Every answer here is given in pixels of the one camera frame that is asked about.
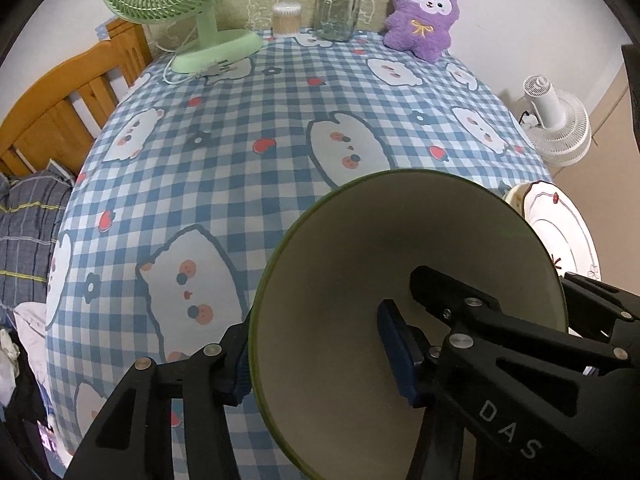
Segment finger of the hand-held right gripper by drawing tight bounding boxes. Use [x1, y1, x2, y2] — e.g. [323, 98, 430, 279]
[410, 266, 640, 480]
[560, 271, 640, 376]

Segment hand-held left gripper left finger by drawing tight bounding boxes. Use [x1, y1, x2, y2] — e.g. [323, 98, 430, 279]
[64, 310, 253, 480]

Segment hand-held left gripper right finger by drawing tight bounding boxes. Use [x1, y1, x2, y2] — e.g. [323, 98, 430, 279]
[377, 300, 481, 480]

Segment grey patterned ceramic bowl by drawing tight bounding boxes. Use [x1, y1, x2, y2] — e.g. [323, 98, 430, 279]
[248, 170, 569, 480]

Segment white plate pink flowers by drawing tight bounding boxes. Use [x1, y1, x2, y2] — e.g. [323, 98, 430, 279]
[520, 181, 601, 281]

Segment beige wooden door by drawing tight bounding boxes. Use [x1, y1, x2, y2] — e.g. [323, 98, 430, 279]
[585, 60, 640, 171]

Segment white clip fan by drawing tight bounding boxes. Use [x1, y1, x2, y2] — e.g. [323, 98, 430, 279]
[522, 74, 592, 167]

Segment blue checkered tablecloth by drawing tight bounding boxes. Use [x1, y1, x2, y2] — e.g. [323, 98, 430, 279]
[45, 29, 556, 480]

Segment black clothing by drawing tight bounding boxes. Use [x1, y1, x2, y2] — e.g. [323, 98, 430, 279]
[5, 360, 56, 461]

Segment white garment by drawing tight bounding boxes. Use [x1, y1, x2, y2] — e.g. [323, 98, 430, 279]
[12, 302, 51, 381]

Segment crumpled white cloth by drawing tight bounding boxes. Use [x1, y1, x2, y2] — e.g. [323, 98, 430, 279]
[0, 327, 21, 406]

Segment grey plaid bedding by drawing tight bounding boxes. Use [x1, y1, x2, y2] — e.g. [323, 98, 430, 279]
[0, 170, 73, 313]

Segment purple plush bunny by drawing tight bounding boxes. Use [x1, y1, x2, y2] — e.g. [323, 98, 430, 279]
[384, 0, 461, 63]

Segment glass jar with dark lid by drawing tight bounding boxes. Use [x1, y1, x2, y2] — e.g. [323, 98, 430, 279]
[312, 0, 362, 42]

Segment clear cotton swab container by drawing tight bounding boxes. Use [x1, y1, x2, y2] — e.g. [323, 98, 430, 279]
[271, 3, 303, 38]

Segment white fan cord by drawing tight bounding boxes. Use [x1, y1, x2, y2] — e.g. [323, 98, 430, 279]
[162, 25, 211, 86]

